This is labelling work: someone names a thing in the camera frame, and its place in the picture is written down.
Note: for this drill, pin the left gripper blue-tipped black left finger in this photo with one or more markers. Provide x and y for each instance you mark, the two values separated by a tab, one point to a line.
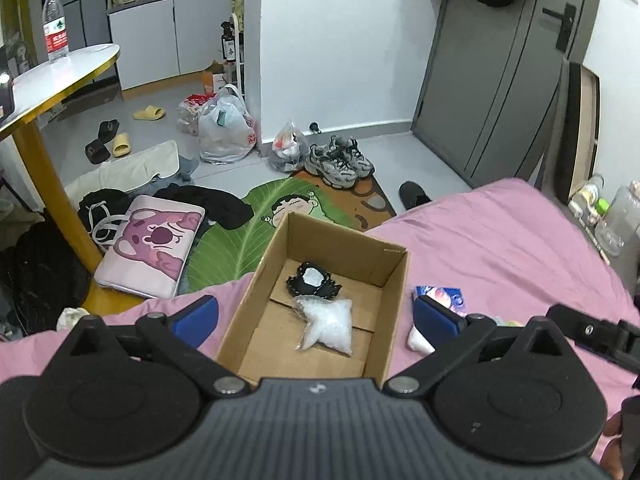
174	341

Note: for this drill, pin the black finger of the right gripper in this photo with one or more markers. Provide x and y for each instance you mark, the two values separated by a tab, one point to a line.
600	337

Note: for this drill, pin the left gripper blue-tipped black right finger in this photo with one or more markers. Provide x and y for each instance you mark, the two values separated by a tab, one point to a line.
457	341

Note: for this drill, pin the clear bag white beads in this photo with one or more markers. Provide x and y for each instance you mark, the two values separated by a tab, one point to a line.
328	322

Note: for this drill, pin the black stitched pouch white centre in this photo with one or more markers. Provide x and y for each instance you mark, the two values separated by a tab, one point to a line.
311	280

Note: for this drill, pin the right hand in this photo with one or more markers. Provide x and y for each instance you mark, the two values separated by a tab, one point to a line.
611	459

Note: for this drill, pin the blue printed tissue packet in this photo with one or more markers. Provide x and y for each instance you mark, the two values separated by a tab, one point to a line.
449	297

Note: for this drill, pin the pink bear tote bag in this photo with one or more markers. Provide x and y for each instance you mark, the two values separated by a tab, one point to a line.
145	249

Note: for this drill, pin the pink bed sheet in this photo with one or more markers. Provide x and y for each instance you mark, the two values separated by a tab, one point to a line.
509	250

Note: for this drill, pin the green leaf cartoon rug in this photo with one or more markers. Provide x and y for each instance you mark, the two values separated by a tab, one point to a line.
219	256

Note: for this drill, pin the clear plastic water jug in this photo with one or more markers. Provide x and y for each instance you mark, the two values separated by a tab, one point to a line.
621	220

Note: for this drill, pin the brown cardboard box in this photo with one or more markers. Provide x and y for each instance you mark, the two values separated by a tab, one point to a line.
262	338

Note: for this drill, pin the green-cap baby bottle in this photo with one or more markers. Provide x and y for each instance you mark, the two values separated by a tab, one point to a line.
584	204

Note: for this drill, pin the black shoe by bed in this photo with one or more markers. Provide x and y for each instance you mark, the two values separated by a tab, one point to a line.
412	195

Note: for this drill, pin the black clothes on floor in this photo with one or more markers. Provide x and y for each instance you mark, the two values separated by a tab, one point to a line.
222	208

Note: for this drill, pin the cream cloth on floor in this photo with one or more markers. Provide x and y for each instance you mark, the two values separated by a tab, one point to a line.
128	173

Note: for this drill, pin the grey sneaker right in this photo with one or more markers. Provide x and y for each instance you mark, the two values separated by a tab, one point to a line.
349	152

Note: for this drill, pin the grey sneaker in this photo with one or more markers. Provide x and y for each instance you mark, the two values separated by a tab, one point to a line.
349	152
330	167

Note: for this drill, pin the yellow slipper near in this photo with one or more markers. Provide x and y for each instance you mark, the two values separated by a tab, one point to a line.
121	145

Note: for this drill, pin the yellow slipper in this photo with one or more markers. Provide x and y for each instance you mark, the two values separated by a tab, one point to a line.
150	113
121	145

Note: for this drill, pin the black slipper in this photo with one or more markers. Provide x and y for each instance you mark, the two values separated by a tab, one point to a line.
96	151

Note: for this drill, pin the grey sneaker left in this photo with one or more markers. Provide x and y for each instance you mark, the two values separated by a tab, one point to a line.
330	167

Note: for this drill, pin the white plastic shopping bag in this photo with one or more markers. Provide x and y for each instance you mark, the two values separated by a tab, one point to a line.
226	131

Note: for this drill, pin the clear bag of trash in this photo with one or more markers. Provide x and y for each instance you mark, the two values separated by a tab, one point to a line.
289	149

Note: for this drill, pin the grey door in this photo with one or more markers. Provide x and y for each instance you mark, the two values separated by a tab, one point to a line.
492	85

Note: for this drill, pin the yellow slipper far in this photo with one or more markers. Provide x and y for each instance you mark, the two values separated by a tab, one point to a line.
150	113

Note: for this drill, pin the leaning wooden framed board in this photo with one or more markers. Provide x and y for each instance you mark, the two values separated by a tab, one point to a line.
580	133

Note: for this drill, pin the small cardboard box on floor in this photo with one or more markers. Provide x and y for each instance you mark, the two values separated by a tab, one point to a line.
216	76

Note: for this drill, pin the dark spray bottle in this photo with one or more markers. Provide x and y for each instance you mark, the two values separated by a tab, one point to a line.
228	41

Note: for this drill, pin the white floor cabinet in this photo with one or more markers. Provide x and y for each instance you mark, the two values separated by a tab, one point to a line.
162	39

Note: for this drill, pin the red-label water bottle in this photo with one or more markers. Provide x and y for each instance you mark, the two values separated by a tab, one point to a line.
54	29

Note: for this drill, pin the black door handle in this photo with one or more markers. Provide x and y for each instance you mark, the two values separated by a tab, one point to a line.
566	19

